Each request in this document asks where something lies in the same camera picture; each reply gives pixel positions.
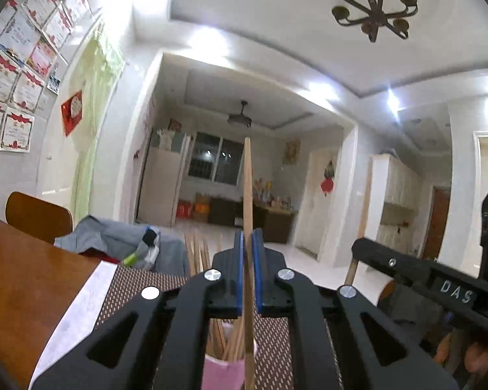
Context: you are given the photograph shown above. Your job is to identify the wall of award certificates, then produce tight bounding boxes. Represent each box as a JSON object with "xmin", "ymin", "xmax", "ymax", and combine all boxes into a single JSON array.
[{"xmin": 0, "ymin": 0, "xmax": 92, "ymax": 153}]

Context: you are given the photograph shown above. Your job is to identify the single wooden chopstick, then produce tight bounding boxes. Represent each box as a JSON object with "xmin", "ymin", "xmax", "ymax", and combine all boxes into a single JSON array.
[{"xmin": 243, "ymin": 137, "xmax": 256, "ymax": 390}]

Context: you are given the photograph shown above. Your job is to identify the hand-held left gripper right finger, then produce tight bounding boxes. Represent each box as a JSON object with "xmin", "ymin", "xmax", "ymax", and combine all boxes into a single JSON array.
[{"xmin": 252, "ymin": 229, "xmax": 458, "ymax": 390}]

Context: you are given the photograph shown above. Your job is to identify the brown dotted tablecloth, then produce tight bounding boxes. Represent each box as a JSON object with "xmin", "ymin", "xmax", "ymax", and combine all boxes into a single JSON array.
[{"xmin": 95, "ymin": 266, "xmax": 342, "ymax": 390}]

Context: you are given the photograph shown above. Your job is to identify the cluster of desk bottles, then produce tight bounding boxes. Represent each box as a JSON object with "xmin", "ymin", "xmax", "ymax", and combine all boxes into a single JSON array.
[{"xmin": 252, "ymin": 179, "xmax": 295, "ymax": 210}]

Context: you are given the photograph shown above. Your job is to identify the dark metal chandelier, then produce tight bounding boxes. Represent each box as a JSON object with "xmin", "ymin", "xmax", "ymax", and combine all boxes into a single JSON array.
[{"xmin": 327, "ymin": 0, "xmax": 419, "ymax": 43}]

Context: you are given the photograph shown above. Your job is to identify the white paper sheet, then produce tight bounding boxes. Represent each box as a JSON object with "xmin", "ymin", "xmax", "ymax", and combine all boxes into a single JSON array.
[{"xmin": 28, "ymin": 260, "xmax": 118, "ymax": 390}]

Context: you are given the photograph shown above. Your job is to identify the red diamond wall decoration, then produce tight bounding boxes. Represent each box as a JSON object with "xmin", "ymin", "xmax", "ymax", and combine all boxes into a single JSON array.
[{"xmin": 61, "ymin": 90, "xmax": 84, "ymax": 137}]

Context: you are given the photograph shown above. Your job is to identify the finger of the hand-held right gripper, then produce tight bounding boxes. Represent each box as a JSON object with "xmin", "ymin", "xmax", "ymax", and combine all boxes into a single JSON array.
[{"xmin": 351, "ymin": 237, "xmax": 436, "ymax": 290}]

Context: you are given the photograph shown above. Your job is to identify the person's right hand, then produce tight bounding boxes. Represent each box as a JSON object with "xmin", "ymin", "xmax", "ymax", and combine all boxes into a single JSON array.
[{"xmin": 433, "ymin": 329, "xmax": 488, "ymax": 378}]

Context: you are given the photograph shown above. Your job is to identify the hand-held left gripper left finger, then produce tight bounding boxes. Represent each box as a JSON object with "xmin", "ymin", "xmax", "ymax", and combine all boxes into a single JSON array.
[{"xmin": 32, "ymin": 229, "xmax": 245, "ymax": 390}]

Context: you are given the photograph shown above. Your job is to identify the brown wooden door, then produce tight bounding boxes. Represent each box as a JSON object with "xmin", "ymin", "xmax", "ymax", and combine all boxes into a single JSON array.
[{"xmin": 423, "ymin": 187, "xmax": 452, "ymax": 261}]

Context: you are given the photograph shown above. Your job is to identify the red door decoration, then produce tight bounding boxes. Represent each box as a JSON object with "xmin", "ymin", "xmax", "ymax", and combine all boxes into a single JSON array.
[{"xmin": 320, "ymin": 160, "xmax": 337, "ymax": 198}]

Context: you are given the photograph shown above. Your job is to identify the group of wooden chopsticks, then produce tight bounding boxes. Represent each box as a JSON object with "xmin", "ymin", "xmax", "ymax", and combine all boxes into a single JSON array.
[{"xmin": 183, "ymin": 229, "xmax": 247, "ymax": 362}]

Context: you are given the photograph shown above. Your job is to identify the small framed picture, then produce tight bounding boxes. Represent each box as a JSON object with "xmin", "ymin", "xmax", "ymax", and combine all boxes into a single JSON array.
[{"xmin": 283, "ymin": 140, "xmax": 302, "ymax": 166}]

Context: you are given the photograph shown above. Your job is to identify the barred window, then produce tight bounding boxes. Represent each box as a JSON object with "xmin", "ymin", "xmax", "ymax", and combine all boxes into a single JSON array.
[{"xmin": 186, "ymin": 132, "xmax": 245, "ymax": 185}]

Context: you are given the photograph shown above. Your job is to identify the pink cup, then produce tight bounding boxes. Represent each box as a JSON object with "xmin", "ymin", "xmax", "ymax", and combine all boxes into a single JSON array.
[{"xmin": 203, "ymin": 341, "xmax": 258, "ymax": 390}]

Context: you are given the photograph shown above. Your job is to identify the light green curtain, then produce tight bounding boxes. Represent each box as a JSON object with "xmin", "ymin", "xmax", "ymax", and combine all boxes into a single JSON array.
[{"xmin": 71, "ymin": 20, "xmax": 127, "ymax": 222}]

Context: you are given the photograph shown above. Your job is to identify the ceiling fan lamp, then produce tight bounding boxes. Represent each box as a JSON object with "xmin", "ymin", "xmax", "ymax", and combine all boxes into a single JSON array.
[{"xmin": 227, "ymin": 101, "xmax": 253, "ymax": 128}]

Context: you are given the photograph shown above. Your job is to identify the white refrigerator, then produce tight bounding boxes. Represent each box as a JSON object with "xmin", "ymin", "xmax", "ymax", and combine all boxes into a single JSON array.
[{"xmin": 135, "ymin": 130, "xmax": 194, "ymax": 228}]

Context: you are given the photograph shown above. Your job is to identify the dark wooden desk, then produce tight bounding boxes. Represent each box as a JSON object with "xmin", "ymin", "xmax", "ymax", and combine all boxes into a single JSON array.
[{"xmin": 209, "ymin": 197, "xmax": 299, "ymax": 244}]

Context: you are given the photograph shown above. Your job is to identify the grey jacket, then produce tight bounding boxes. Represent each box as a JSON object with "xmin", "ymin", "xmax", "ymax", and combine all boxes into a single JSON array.
[{"xmin": 54, "ymin": 215, "xmax": 192, "ymax": 277}]

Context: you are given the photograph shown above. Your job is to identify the white tall cabinet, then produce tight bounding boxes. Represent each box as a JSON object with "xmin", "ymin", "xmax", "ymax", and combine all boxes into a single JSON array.
[{"xmin": 368, "ymin": 153, "xmax": 424, "ymax": 256}]

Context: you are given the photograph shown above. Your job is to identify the white door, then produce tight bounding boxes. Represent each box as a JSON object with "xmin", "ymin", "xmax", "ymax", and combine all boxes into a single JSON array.
[{"xmin": 297, "ymin": 148, "xmax": 344, "ymax": 261}]

